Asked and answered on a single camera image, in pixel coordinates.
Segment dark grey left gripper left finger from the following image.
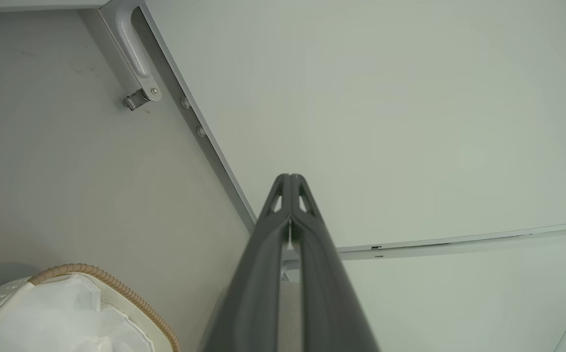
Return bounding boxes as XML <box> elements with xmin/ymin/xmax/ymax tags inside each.
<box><xmin>199</xmin><ymin>174</ymin><xmax>292</xmax><ymax>352</ymax></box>

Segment black caster wheel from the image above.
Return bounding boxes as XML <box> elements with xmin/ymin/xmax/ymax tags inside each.
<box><xmin>123</xmin><ymin>88</ymin><xmax>151</xmax><ymax>111</ymax></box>

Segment grey metal partition bottom rail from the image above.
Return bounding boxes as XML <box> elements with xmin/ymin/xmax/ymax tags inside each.
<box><xmin>137</xmin><ymin>2</ymin><xmax>259</xmax><ymax>231</ymax></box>

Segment wicker laundry basket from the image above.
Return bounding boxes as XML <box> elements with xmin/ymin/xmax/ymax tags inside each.
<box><xmin>0</xmin><ymin>263</ymin><xmax>181</xmax><ymax>352</ymax></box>

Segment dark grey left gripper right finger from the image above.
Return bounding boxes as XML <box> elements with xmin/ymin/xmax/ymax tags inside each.
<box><xmin>291</xmin><ymin>174</ymin><xmax>381</xmax><ymax>352</ymax></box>

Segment grey curved partition foot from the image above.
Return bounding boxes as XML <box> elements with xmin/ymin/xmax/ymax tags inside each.
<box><xmin>101</xmin><ymin>0</ymin><xmax>162</xmax><ymax>105</ymax></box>

